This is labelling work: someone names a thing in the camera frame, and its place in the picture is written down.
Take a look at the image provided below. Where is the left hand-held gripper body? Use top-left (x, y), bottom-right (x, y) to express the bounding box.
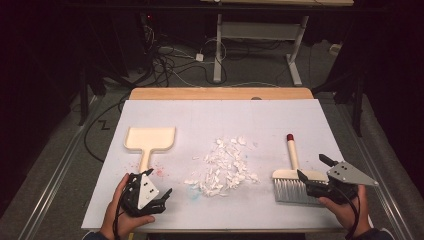
top-left (119, 172), bottom-right (167, 218)

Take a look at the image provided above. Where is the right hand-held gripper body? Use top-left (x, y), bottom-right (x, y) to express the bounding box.
top-left (304, 161), bottom-right (380, 205)

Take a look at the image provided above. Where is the cream brush with red cap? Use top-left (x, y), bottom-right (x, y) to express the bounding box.
top-left (271, 133), bottom-right (329, 205)

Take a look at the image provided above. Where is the cream plastic dustpan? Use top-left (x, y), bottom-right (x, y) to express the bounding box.
top-left (123, 125), bottom-right (177, 174)

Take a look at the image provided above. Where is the pile of white paper scraps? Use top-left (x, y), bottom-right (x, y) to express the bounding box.
top-left (183, 135), bottom-right (262, 198)

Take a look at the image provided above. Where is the person's right hand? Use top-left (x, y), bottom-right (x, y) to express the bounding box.
top-left (317, 185), bottom-right (371, 239)

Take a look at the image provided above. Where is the person's left hand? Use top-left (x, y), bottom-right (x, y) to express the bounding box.
top-left (99, 172), bottom-right (156, 240)

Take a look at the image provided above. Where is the black metal stand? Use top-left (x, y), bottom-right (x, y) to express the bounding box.
top-left (77, 63), bottom-right (91, 127)
top-left (351, 76), bottom-right (364, 138)

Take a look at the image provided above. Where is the white board sheet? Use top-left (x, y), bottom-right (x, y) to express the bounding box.
top-left (81, 99), bottom-right (348, 231)

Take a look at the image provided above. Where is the wooden table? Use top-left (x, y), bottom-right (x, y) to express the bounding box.
top-left (99, 87), bottom-right (348, 234)

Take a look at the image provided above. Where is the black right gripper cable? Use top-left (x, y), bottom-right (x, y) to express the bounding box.
top-left (333, 185), bottom-right (362, 240)

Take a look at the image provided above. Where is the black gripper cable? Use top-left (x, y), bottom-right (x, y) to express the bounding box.
top-left (333, 185), bottom-right (362, 240)
top-left (112, 181), bottom-right (134, 240)

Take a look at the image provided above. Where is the metal floor rail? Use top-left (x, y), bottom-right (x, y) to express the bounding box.
top-left (336, 99), bottom-right (414, 240)
top-left (18, 96), bottom-right (101, 240)

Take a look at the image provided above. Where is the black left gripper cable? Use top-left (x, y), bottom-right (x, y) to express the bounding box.
top-left (112, 181), bottom-right (134, 240)

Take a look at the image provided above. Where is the long black floor cable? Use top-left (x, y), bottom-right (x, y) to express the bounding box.
top-left (83, 94), bottom-right (131, 164)

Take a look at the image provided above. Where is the tangle of black cables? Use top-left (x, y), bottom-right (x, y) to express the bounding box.
top-left (139, 19), bottom-right (228, 88)

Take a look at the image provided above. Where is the thin white floor cable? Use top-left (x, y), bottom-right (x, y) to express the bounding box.
top-left (166, 66), bottom-right (279, 88)

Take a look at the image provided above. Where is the white desk with metal frame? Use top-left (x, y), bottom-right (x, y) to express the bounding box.
top-left (199, 0), bottom-right (355, 87)

